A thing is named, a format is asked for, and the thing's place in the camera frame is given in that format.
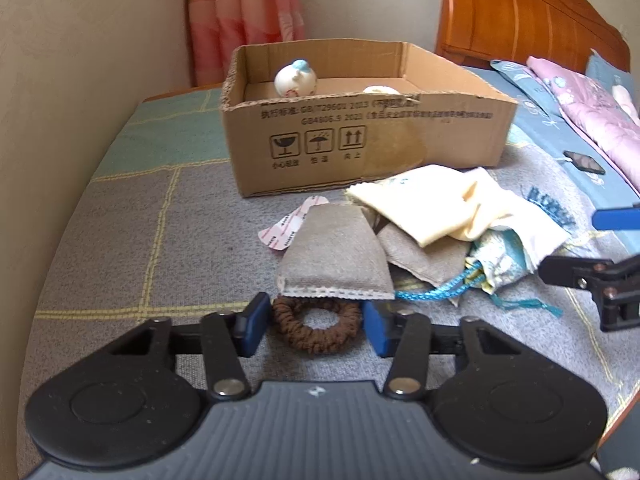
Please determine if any white round toy blue cap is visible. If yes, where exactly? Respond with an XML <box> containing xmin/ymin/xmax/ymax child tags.
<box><xmin>274</xmin><ymin>59</ymin><xmax>317</xmax><ymax>98</ymax></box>

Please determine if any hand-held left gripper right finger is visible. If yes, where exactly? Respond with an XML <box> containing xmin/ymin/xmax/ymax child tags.
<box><xmin>363</xmin><ymin>300</ymin><xmax>523</xmax><ymax>402</ymax></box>

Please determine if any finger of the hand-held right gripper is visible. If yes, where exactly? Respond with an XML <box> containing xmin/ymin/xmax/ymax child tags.
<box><xmin>592</xmin><ymin>205</ymin><xmax>640</xmax><ymax>231</ymax></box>
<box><xmin>539</xmin><ymin>255</ymin><xmax>640</xmax><ymax>333</ymax></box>

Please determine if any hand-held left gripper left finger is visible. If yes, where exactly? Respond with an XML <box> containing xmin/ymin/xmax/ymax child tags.
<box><xmin>107</xmin><ymin>291</ymin><xmax>272</xmax><ymax>402</ymax></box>

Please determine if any black flat phone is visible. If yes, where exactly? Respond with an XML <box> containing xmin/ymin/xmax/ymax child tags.
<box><xmin>563</xmin><ymin>150</ymin><xmax>606</xmax><ymax>176</ymax></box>

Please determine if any pink striped packet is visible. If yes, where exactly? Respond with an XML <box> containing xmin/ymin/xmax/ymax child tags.
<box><xmin>257</xmin><ymin>196</ymin><xmax>331</xmax><ymax>253</ymax></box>

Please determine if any pink floral quilt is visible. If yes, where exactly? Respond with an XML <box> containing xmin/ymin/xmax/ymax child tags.
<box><xmin>526</xmin><ymin>56</ymin><xmax>640</xmax><ymax>191</ymax></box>

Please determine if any light blue tassel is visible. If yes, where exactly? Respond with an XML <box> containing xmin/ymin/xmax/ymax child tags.
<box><xmin>492</xmin><ymin>292</ymin><xmax>563</xmax><ymax>318</ymax></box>

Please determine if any brown hair scrunchie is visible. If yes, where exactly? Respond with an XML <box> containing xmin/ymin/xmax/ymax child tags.
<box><xmin>272</xmin><ymin>295</ymin><xmax>363</xmax><ymax>356</ymax></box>

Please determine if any grey fabric sachet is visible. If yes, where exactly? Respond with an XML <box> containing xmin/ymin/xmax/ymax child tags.
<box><xmin>276</xmin><ymin>203</ymin><xmax>396</xmax><ymax>302</ymax></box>
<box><xmin>376</xmin><ymin>220</ymin><xmax>481</xmax><ymax>306</ymax></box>

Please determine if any pink patterned curtain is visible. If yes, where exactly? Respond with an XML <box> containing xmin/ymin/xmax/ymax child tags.
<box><xmin>185</xmin><ymin>0</ymin><xmax>307</xmax><ymax>88</ymax></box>

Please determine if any wooden headboard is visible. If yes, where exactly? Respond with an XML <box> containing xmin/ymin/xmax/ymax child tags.
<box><xmin>434</xmin><ymin>0</ymin><xmax>632</xmax><ymax>73</ymax></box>

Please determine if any blue patterned drawstring pouch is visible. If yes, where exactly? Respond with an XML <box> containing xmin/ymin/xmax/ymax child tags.
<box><xmin>395</xmin><ymin>230</ymin><xmax>538</xmax><ymax>303</ymax></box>

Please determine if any cream cloth bag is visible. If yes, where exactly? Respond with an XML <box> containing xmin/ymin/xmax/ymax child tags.
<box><xmin>346</xmin><ymin>166</ymin><xmax>516</xmax><ymax>248</ymax></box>

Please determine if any brown cardboard box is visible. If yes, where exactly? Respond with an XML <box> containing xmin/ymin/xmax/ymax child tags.
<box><xmin>220</xmin><ymin>40</ymin><xmax>519</xmax><ymax>198</ymax></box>

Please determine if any dark blue fringed cloth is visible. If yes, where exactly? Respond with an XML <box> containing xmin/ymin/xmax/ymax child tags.
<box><xmin>520</xmin><ymin>185</ymin><xmax>581</xmax><ymax>226</ymax></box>

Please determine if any blue floral pillow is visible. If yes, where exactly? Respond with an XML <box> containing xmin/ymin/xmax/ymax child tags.
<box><xmin>460</xmin><ymin>52</ymin><xmax>640</xmax><ymax>261</ymax></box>

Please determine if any white cloth bag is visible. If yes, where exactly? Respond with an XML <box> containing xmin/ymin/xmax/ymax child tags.
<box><xmin>492</xmin><ymin>187</ymin><xmax>571</xmax><ymax>271</ymax></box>

